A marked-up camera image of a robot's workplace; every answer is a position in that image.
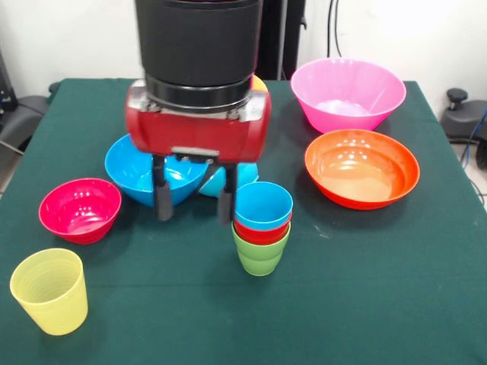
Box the yellow cup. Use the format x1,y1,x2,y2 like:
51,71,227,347
9,247,90,336

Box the blue cup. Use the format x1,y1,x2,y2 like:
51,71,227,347
231,181,294,231

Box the medium blue bowl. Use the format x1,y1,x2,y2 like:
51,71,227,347
104,133,211,209

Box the small crimson bowl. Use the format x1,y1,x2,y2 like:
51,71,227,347
38,177,123,246

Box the large orange bowl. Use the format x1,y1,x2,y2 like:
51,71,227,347
250,75,269,94

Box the red cup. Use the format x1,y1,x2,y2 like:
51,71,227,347
231,211,293,246

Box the large pink bowl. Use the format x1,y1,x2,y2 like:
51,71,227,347
290,57,407,135

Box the small light blue bowl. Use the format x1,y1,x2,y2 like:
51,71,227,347
198,161,260,198

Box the blue cable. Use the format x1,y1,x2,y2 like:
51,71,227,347
459,109,487,165

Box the green cup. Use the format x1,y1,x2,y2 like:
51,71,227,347
231,222,291,277

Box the dark green table cloth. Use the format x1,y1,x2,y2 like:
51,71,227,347
0,78,487,365

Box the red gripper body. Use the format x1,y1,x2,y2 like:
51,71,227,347
125,90,272,163

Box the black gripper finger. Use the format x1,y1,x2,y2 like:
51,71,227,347
151,153,174,222
218,161,240,225

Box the black hanging cables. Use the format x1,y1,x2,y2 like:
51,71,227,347
326,0,345,59

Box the black chair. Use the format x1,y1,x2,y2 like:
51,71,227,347
0,49,62,153
440,87,487,170

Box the shallow red-orange bowl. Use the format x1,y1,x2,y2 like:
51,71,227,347
304,129,421,211

